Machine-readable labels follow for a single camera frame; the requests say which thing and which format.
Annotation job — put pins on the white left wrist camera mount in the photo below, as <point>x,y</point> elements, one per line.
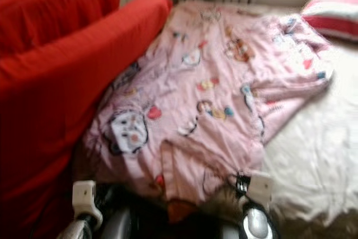
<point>84,197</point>

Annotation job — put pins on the red fabric cushion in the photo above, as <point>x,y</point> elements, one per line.
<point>56,9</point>
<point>56,110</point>

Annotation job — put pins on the beige floral bed sheet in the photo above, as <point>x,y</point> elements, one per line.
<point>313,155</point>

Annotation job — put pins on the red white striped bolster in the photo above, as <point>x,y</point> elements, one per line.
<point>333,12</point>

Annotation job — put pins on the grey robot left leg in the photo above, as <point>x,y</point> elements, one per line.
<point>117,216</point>

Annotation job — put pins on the pink cartoon print quilt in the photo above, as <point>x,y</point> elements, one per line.
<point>212,82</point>

